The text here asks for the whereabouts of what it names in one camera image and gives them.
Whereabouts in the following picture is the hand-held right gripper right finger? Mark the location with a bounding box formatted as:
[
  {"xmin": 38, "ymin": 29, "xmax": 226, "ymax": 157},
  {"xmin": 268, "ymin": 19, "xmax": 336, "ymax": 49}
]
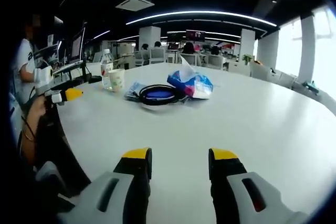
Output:
[{"xmin": 208, "ymin": 147, "xmax": 309, "ymax": 224}]

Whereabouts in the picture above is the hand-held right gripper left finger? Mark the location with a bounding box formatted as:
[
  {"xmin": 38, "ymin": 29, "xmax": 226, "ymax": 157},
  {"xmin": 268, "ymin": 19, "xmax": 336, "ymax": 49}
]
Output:
[{"xmin": 57, "ymin": 147, "xmax": 153, "ymax": 224}]

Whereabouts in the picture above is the clear plastic water bottle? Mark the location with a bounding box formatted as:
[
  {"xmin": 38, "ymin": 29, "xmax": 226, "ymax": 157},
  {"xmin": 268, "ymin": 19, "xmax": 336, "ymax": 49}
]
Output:
[{"xmin": 100, "ymin": 49, "xmax": 114, "ymax": 90}]

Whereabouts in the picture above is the white paper cup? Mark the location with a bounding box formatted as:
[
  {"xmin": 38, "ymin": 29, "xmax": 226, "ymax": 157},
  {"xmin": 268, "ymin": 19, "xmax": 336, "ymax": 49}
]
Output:
[{"xmin": 108, "ymin": 68, "xmax": 126, "ymax": 92}]

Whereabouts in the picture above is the black cable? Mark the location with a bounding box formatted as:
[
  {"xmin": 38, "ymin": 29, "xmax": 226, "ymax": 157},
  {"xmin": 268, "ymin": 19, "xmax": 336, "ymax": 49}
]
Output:
[{"xmin": 132, "ymin": 84, "xmax": 188, "ymax": 108}]

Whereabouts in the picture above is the blue tissue pack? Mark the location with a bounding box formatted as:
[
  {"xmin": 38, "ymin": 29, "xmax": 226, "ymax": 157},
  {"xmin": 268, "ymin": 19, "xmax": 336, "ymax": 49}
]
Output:
[{"xmin": 167, "ymin": 55, "xmax": 214, "ymax": 100}]

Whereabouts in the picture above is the person's left hand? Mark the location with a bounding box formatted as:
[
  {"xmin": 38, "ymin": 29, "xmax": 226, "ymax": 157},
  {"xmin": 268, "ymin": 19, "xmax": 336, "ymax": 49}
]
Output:
[{"xmin": 29, "ymin": 96, "xmax": 48, "ymax": 120}]

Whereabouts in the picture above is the laptop on stand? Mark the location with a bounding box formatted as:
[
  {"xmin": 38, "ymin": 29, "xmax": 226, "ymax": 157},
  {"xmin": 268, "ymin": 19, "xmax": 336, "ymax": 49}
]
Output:
[{"xmin": 52, "ymin": 27, "xmax": 87, "ymax": 82}]

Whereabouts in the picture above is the person's dark clothing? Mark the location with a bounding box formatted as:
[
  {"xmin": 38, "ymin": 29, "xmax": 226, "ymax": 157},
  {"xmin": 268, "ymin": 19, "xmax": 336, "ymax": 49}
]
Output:
[{"xmin": 35, "ymin": 103, "xmax": 91, "ymax": 198}]

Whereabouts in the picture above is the white table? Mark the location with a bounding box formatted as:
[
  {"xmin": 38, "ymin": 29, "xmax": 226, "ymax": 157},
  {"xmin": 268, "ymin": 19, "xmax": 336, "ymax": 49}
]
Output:
[{"xmin": 56, "ymin": 62, "xmax": 336, "ymax": 224}]

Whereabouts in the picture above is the white office chair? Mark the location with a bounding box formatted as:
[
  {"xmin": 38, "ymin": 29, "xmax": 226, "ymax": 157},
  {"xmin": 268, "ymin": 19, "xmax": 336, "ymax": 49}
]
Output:
[
  {"xmin": 207, "ymin": 55, "xmax": 225, "ymax": 71},
  {"xmin": 249, "ymin": 60, "xmax": 271, "ymax": 78},
  {"xmin": 181, "ymin": 54, "xmax": 201, "ymax": 67},
  {"xmin": 149, "ymin": 48, "xmax": 166, "ymax": 65}
]

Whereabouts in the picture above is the ceiling air conditioner unit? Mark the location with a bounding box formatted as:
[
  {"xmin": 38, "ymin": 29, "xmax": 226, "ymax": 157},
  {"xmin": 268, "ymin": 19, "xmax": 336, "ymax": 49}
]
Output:
[{"xmin": 115, "ymin": 0, "xmax": 155, "ymax": 12}]

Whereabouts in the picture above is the teal object on sill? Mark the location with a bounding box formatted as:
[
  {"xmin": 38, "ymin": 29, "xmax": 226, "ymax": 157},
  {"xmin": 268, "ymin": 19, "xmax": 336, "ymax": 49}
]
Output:
[{"xmin": 301, "ymin": 80, "xmax": 320, "ymax": 94}]

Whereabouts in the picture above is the hanging screen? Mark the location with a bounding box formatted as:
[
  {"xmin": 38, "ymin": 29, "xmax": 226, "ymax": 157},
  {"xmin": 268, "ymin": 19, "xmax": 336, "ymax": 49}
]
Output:
[{"xmin": 186, "ymin": 29, "xmax": 206, "ymax": 42}]

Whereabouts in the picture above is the long curved ceiling light strip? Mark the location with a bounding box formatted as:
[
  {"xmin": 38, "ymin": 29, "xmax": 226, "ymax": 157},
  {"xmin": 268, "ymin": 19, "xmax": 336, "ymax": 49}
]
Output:
[{"xmin": 125, "ymin": 10, "xmax": 278, "ymax": 27}]

